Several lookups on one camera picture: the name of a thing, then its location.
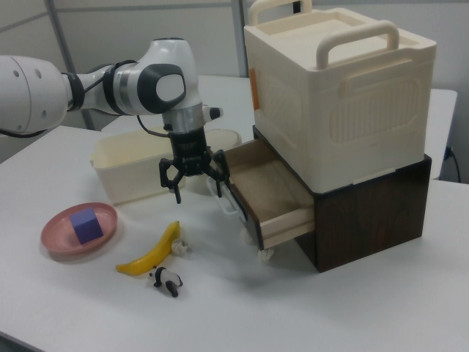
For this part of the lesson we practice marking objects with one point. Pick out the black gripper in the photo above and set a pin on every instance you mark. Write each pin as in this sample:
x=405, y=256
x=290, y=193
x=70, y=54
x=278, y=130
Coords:
x=188, y=150

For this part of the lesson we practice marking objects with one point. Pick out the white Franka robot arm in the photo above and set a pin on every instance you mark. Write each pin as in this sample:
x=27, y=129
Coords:
x=36, y=91

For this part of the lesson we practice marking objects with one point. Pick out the cream open plastic container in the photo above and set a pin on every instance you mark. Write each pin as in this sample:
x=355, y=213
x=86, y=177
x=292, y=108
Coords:
x=128, y=165

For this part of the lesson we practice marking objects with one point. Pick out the dark wood drawer cabinet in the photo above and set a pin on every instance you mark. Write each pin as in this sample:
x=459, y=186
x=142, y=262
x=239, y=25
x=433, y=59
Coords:
x=366, y=220

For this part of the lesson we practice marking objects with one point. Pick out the small lidded cream container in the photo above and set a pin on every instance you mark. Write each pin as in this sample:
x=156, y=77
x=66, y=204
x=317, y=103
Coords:
x=223, y=137

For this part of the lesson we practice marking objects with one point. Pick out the crumpled white paper ball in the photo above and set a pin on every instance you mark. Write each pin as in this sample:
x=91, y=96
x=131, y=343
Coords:
x=180, y=247

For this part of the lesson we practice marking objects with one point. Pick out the yellow banana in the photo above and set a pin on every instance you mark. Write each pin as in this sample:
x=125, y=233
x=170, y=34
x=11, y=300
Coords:
x=157, y=251

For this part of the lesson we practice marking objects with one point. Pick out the panda toy figure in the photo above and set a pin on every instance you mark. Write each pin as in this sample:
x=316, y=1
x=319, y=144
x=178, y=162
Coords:
x=166, y=279

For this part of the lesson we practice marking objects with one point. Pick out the purple cube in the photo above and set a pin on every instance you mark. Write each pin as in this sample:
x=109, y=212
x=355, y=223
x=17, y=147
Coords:
x=86, y=227

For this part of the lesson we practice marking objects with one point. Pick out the pink plate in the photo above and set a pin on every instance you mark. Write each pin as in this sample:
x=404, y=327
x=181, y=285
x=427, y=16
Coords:
x=58, y=238

